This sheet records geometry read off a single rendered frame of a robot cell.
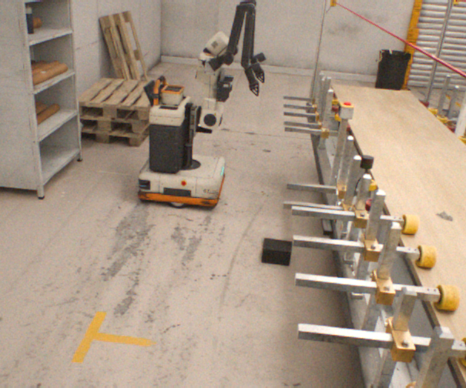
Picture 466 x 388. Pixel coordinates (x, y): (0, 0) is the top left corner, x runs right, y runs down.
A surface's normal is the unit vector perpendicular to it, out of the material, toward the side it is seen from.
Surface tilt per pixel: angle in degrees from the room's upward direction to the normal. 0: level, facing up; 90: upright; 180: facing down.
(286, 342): 0
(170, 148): 90
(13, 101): 90
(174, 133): 90
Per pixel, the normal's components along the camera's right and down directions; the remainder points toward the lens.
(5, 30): -0.08, 0.43
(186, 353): 0.07, -0.90
